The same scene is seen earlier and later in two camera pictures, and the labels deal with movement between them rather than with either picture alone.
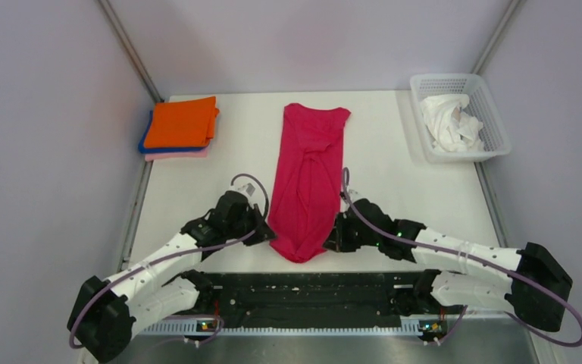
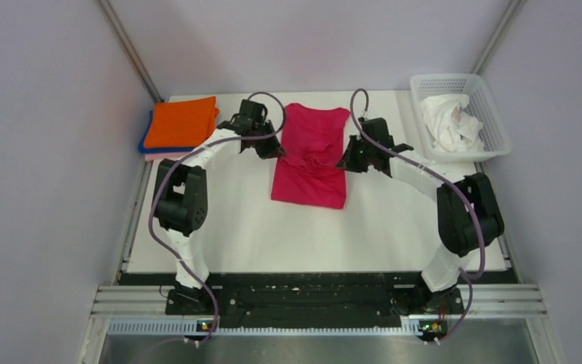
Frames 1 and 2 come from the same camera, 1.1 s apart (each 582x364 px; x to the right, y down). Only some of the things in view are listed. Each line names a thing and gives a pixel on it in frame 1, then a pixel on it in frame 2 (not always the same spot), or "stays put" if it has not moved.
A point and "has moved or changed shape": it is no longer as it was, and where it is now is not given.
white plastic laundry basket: [455, 120] stays put
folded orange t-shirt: [186, 123] stays put
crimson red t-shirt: [306, 188] has moved or changed shape
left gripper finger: [264, 233] → [269, 148]
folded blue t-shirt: [144, 149] stays put
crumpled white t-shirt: [449, 129] stays put
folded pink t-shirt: [200, 154] stays put
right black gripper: [337, 240] → [348, 162]
